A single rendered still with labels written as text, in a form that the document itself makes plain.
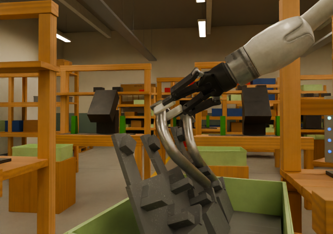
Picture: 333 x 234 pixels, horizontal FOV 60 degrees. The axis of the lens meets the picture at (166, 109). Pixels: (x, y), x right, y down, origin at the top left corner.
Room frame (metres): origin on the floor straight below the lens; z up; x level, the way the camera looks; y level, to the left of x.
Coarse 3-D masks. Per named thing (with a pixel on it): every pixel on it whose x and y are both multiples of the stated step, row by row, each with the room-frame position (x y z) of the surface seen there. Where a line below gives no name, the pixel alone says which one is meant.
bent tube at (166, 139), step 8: (160, 120) 0.79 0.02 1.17; (160, 128) 0.77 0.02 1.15; (160, 136) 0.76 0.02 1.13; (168, 136) 0.76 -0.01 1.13; (168, 144) 0.75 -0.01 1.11; (168, 152) 0.76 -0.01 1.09; (176, 152) 0.76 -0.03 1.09; (176, 160) 0.76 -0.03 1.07; (184, 160) 0.77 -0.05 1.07; (184, 168) 0.78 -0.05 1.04; (192, 168) 0.80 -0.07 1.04; (192, 176) 0.82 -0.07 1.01; (200, 176) 0.83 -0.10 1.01; (200, 184) 0.85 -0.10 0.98; (208, 184) 0.86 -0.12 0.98
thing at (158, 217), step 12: (120, 144) 0.64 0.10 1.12; (132, 144) 0.65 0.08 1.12; (120, 156) 0.64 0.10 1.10; (132, 156) 0.67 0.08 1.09; (132, 168) 0.65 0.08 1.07; (132, 180) 0.63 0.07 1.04; (144, 180) 0.67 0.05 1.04; (156, 180) 0.71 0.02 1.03; (132, 192) 0.62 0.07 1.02; (156, 192) 0.69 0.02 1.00; (168, 192) 0.74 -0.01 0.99; (132, 204) 0.61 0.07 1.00; (168, 204) 0.72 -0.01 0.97; (144, 216) 0.62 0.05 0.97; (156, 216) 0.65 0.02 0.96; (144, 228) 0.61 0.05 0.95; (156, 228) 0.64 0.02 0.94; (168, 228) 0.68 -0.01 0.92; (180, 228) 0.71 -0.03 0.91; (192, 228) 0.66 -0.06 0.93; (204, 228) 0.70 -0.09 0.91
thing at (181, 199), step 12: (144, 144) 0.79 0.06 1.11; (156, 144) 0.78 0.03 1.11; (156, 156) 0.80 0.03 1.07; (156, 168) 0.78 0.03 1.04; (168, 180) 0.79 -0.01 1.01; (180, 204) 0.78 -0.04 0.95; (216, 204) 0.85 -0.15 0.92; (204, 216) 0.76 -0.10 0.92; (216, 216) 0.81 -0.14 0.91; (216, 228) 0.76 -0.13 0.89; (228, 228) 0.85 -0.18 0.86
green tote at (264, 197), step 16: (240, 192) 1.03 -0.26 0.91; (256, 192) 1.01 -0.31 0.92; (272, 192) 0.99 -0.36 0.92; (112, 208) 0.71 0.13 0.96; (128, 208) 0.78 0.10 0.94; (240, 208) 1.03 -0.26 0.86; (256, 208) 1.01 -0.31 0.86; (272, 208) 0.99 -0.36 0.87; (288, 208) 0.71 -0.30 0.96; (80, 224) 0.60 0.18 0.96; (96, 224) 0.64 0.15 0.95; (112, 224) 0.71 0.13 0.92; (128, 224) 0.78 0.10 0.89; (288, 224) 0.60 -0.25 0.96
